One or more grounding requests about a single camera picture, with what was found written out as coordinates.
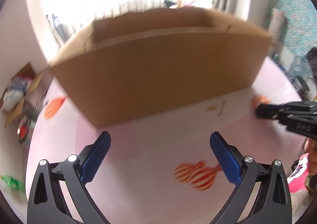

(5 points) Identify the green plastic bottle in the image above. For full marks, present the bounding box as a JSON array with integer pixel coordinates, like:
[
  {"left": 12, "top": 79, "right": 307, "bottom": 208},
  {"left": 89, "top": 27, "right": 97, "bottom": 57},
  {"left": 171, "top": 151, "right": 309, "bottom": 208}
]
[{"left": 0, "top": 175, "right": 26, "bottom": 193}]

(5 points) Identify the pink printed clothing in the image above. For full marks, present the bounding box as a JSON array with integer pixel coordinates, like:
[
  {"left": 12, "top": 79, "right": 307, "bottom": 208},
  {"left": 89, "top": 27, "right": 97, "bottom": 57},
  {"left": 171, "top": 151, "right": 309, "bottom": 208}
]
[{"left": 287, "top": 152, "right": 314, "bottom": 193}]

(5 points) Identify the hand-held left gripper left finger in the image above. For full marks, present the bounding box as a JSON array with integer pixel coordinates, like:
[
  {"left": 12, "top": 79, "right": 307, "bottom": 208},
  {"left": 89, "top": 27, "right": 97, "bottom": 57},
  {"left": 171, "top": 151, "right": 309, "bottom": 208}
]
[{"left": 27, "top": 131, "right": 112, "bottom": 224}]

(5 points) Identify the clear water bottle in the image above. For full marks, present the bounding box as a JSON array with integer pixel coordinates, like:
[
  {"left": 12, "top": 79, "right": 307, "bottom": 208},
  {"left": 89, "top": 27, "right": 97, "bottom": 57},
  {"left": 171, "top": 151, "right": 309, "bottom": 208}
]
[{"left": 287, "top": 58, "right": 309, "bottom": 78}]

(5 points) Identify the teal patterned wall cloth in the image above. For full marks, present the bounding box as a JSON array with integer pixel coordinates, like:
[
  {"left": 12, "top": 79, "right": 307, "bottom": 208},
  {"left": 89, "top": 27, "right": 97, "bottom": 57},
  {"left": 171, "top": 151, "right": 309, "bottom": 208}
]
[{"left": 269, "top": 0, "right": 317, "bottom": 66}]

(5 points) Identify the small open cardboard box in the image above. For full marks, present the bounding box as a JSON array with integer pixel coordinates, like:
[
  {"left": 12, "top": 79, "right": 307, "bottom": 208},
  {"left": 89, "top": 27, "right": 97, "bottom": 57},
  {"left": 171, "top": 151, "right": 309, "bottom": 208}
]
[{"left": 0, "top": 62, "right": 53, "bottom": 127}]

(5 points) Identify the large cardboard box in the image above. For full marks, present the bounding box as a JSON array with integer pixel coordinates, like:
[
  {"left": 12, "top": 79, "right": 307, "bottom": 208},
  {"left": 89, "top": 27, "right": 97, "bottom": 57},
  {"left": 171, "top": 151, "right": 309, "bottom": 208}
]
[{"left": 50, "top": 8, "right": 273, "bottom": 127}]

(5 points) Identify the pink balloon print tablecloth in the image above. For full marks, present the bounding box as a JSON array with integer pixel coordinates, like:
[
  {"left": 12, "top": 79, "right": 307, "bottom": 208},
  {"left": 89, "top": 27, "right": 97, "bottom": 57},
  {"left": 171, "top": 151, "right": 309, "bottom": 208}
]
[{"left": 25, "top": 58, "right": 310, "bottom": 224}]

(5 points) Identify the black device with round holes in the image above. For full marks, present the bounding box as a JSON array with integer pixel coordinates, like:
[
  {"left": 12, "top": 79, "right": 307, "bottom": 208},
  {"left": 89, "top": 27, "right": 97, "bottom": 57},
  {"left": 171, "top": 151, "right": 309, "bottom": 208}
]
[{"left": 306, "top": 48, "right": 317, "bottom": 72}]

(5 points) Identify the black metal rack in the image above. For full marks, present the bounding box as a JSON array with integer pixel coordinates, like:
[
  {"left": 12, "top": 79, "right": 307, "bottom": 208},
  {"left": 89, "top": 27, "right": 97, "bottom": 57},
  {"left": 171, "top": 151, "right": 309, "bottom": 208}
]
[{"left": 47, "top": 14, "right": 72, "bottom": 46}]

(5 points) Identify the white tied plastic bag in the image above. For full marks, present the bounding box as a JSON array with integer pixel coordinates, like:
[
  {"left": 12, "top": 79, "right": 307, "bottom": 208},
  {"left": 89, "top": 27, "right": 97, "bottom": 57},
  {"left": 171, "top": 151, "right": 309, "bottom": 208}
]
[{"left": 1, "top": 92, "right": 25, "bottom": 113}]

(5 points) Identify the person's right hand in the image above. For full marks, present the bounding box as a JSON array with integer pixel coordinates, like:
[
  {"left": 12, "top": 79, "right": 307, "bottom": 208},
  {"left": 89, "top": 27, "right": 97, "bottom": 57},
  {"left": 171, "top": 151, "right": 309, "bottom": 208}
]
[{"left": 304, "top": 137, "right": 317, "bottom": 155}]

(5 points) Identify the dark grey container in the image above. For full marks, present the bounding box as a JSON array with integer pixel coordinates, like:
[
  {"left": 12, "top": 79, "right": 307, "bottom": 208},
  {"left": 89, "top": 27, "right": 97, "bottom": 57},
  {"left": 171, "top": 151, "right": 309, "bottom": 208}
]
[{"left": 293, "top": 77, "right": 310, "bottom": 99}]

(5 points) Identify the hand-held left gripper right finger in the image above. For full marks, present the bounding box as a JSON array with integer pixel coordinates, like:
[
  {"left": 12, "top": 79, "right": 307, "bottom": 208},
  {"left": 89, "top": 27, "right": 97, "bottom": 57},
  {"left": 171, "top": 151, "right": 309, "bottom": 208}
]
[{"left": 209, "top": 132, "right": 293, "bottom": 224}]

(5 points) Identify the steel pot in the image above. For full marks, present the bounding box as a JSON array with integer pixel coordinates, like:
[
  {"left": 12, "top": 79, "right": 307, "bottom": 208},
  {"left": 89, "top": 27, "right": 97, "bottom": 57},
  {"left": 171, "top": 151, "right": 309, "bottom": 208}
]
[{"left": 16, "top": 116, "right": 37, "bottom": 144}]

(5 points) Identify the fluffy green white rug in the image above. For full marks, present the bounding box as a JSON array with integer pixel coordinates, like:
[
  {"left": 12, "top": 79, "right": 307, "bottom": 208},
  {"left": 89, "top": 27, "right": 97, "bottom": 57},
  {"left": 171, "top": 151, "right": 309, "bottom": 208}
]
[{"left": 288, "top": 175, "right": 317, "bottom": 217}]

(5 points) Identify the gold stud pin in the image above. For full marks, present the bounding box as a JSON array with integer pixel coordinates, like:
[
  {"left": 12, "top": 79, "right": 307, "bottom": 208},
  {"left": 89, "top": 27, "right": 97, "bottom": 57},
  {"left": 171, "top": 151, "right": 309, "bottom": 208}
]
[{"left": 217, "top": 100, "right": 227, "bottom": 117}]

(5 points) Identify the blue patterned plastic bag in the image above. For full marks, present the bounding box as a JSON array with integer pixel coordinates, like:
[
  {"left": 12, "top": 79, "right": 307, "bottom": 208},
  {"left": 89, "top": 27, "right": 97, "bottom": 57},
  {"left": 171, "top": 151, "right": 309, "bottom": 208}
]
[{"left": 9, "top": 77, "right": 34, "bottom": 92}]

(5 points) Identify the white printed poster board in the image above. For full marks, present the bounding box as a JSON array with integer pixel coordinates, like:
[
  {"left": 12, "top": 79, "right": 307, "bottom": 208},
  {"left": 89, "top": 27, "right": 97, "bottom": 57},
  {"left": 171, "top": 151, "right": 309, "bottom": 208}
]
[{"left": 267, "top": 8, "right": 289, "bottom": 61}]

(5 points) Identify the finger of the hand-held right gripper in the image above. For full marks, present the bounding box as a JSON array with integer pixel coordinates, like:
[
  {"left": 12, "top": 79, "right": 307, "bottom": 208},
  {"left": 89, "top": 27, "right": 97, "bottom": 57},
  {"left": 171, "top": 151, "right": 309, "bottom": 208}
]
[
  {"left": 255, "top": 111, "right": 283, "bottom": 121},
  {"left": 259, "top": 104, "right": 289, "bottom": 113}
]

